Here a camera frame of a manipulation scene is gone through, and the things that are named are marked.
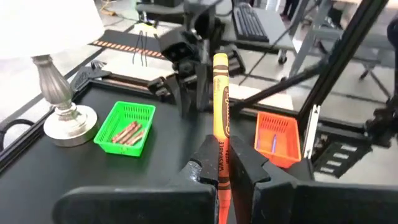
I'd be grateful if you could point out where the yellow hanging power cord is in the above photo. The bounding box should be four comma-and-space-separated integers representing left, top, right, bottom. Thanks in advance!
98, 0, 118, 16

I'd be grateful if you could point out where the black curved cable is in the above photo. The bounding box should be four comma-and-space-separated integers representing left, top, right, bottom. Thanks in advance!
0, 119, 35, 153

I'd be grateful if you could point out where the black vented base plate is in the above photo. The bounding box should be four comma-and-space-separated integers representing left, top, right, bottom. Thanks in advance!
313, 141, 374, 180

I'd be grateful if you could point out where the white frame bracket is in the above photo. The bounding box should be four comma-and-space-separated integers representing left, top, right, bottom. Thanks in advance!
303, 104, 321, 159

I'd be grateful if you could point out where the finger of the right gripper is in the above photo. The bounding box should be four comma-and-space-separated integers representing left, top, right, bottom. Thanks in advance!
195, 65, 214, 113
177, 81, 197, 119

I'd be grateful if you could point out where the orange plastic basket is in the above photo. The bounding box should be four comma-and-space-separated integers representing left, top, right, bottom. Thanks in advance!
254, 111, 302, 169

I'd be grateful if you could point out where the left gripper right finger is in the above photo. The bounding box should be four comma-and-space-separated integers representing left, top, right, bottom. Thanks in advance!
229, 135, 398, 224

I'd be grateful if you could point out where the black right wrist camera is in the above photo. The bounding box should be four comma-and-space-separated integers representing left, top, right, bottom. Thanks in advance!
160, 27, 201, 65

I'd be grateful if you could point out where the orange crayon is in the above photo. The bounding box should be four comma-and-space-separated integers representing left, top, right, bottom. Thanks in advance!
212, 52, 233, 224

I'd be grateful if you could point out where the green plastic basket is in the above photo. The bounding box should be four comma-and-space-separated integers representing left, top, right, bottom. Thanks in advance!
93, 101, 156, 157

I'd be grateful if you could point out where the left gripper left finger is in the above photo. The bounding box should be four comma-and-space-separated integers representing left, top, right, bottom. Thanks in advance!
52, 134, 220, 224

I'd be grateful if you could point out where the white shade table lamp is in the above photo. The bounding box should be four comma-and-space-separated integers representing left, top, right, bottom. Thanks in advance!
0, 0, 105, 147

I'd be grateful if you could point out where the black aluminium rig frame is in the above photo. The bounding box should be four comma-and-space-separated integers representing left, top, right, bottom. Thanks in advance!
0, 0, 398, 175

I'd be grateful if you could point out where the black keyboard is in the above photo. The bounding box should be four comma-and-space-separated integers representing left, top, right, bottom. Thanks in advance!
232, 2, 270, 44

